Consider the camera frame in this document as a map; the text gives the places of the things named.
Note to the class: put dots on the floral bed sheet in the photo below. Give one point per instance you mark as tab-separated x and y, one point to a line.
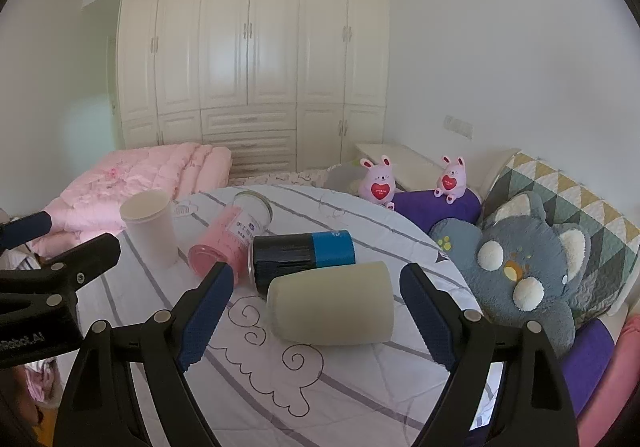
290	175

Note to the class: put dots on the cream cup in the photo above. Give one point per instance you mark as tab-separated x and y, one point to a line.
332	304

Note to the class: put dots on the translucent plastic box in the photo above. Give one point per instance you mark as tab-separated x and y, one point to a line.
342	179

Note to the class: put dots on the pink pillow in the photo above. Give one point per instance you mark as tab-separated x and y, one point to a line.
620	392

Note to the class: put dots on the purple pillow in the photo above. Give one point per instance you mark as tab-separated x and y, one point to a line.
430	209

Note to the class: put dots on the grey cat plush toy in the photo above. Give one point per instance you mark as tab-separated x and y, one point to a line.
520	272

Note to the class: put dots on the pink translucent cup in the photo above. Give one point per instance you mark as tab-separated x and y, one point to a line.
232	232

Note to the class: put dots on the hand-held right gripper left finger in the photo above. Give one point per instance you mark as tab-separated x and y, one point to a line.
210	309

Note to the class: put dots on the cream wardrobe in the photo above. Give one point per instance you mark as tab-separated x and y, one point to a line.
250	42

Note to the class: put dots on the white cup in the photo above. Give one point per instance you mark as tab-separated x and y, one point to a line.
150	229

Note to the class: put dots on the purple cushion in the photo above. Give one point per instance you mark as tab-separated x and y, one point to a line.
592	367

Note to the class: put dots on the wall switch plate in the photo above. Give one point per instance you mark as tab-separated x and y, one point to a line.
458	126

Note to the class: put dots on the black and blue cup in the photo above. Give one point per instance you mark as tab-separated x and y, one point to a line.
300	254

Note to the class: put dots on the triangle-pattern quilted pillow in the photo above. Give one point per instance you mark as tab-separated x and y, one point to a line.
590	207

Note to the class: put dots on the pink bunny plush toy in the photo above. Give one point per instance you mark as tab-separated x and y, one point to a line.
378	183
451	181

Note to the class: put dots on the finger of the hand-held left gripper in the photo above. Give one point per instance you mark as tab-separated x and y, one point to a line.
85	259
30	228

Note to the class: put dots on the pink quilt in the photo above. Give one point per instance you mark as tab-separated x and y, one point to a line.
145	182

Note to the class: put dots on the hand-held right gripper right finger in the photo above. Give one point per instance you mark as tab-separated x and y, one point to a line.
431	319

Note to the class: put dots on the white nightstand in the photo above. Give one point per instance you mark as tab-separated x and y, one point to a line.
400	162

